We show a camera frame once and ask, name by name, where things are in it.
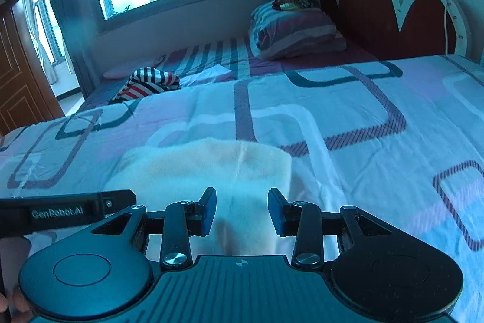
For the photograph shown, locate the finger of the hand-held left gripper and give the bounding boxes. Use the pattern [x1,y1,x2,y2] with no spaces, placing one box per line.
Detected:
[99,189,137,215]

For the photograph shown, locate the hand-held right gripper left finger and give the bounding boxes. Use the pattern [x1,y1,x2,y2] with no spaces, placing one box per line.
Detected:
[91,187,218,271]

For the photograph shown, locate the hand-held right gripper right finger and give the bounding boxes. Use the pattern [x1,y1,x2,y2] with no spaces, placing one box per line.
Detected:
[267,188,394,268]

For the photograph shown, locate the cream small garment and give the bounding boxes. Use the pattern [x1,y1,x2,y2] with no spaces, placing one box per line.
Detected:
[104,137,293,256]

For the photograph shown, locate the person's left hand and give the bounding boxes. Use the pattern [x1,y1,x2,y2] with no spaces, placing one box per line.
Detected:
[0,236,34,315]

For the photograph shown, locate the patterned pink blue quilt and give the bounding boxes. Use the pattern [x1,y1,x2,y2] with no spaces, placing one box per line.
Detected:
[0,54,484,323]

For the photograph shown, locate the red white black striped garment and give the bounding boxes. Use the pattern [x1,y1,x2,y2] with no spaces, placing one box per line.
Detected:
[109,68,181,105]

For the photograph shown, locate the white cloth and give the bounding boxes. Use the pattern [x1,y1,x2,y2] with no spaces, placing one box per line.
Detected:
[179,65,232,87]

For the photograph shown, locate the brown wooden door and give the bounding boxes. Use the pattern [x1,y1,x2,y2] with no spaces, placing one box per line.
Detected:
[0,3,66,136]

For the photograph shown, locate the striped bed sheet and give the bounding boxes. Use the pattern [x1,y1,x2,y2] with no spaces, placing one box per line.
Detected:
[81,35,381,112]

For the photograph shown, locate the white sheer curtain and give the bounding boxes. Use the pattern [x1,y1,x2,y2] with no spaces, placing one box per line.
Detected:
[23,0,59,86]

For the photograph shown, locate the striped pillow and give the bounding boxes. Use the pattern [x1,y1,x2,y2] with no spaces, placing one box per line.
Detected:
[247,1,348,61]

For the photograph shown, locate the red scalloped headboard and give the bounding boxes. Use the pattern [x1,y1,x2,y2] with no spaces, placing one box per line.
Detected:
[319,0,473,61]

